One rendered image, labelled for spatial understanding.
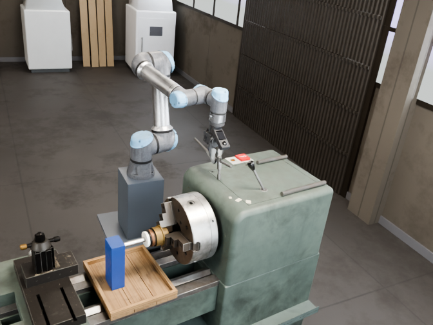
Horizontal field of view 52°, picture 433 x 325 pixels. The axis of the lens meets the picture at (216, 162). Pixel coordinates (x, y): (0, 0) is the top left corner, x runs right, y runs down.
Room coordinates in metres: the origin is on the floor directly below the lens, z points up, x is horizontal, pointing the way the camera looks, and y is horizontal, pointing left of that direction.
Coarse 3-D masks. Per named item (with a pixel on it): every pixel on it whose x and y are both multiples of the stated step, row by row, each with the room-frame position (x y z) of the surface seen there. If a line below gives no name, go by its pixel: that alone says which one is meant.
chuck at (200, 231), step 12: (180, 204) 1.65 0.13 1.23; (180, 216) 1.64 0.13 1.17; (192, 216) 1.60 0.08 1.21; (204, 216) 1.62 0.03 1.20; (168, 228) 1.73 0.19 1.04; (180, 228) 1.63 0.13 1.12; (192, 228) 1.56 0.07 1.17; (204, 228) 1.59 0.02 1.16; (192, 240) 1.55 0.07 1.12; (204, 240) 1.57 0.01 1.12; (180, 252) 1.62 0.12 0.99; (192, 252) 1.54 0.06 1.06; (204, 252) 1.57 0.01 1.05
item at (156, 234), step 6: (150, 228) 1.62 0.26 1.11; (156, 228) 1.60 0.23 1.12; (162, 228) 1.63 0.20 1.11; (150, 234) 1.57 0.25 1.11; (156, 234) 1.58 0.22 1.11; (162, 234) 1.59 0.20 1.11; (150, 240) 1.56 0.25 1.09; (156, 240) 1.57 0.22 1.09; (162, 240) 1.58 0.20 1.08; (150, 246) 1.56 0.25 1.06
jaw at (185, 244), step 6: (168, 234) 1.60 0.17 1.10; (174, 234) 1.60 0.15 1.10; (180, 234) 1.61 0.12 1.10; (168, 240) 1.57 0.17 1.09; (174, 240) 1.56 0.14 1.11; (180, 240) 1.56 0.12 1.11; (186, 240) 1.57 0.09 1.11; (174, 246) 1.56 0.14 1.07; (180, 246) 1.55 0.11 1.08; (186, 246) 1.54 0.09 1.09; (192, 246) 1.55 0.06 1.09; (198, 246) 1.56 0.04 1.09
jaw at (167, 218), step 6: (162, 204) 1.70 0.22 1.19; (168, 204) 1.70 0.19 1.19; (162, 210) 1.70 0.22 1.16; (168, 210) 1.68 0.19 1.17; (162, 216) 1.65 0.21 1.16; (168, 216) 1.67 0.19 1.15; (174, 216) 1.68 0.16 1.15; (162, 222) 1.64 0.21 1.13; (168, 222) 1.65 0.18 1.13; (174, 222) 1.66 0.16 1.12
